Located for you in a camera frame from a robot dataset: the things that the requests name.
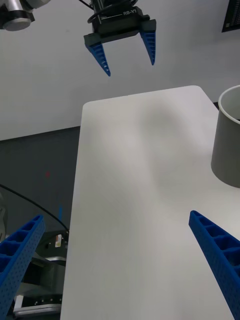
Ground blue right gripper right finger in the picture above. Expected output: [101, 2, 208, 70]
[188, 210, 240, 320]

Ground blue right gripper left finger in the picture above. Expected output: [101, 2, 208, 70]
[0, 214, 47, 320]

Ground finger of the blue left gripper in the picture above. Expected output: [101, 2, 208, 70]
[139, 19, 158, 67]
[83, 32, 112, 77]

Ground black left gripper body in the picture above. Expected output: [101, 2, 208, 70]
[86, 0, 151, 43]

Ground grey plastic waste bin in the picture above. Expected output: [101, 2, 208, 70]
[210, 84, 240, 188]

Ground black floor cable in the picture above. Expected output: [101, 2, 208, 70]
[0, 184, 70, 232]

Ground black wall board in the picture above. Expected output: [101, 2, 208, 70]
[221, 0, 240, 33]

